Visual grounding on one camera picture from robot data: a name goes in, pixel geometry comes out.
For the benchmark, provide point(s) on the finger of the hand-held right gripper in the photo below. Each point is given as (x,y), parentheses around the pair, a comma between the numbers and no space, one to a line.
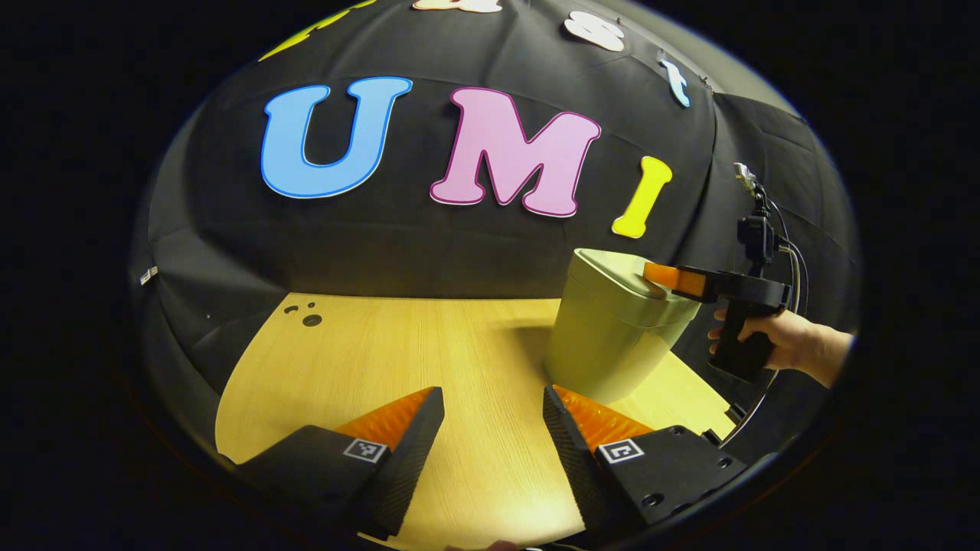
(677,279)

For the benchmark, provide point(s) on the white cloth clip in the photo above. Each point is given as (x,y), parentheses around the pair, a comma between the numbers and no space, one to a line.
(148,275)

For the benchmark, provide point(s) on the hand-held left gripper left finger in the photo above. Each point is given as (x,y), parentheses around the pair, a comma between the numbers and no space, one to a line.
(413,459)

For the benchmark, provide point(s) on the wooden desktop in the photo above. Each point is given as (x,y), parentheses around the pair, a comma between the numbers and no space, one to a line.
(429,344)

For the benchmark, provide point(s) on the black backdrop cloth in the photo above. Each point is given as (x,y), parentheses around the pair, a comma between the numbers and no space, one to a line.
(459,245)

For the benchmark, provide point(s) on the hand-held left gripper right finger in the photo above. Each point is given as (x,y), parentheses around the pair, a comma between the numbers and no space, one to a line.
(570,459)

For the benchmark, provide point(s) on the pale green desktop garbage bin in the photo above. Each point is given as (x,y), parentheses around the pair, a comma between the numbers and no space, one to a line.
(605,337)

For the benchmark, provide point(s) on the small black block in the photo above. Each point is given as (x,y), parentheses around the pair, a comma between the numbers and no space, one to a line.
(733,414)

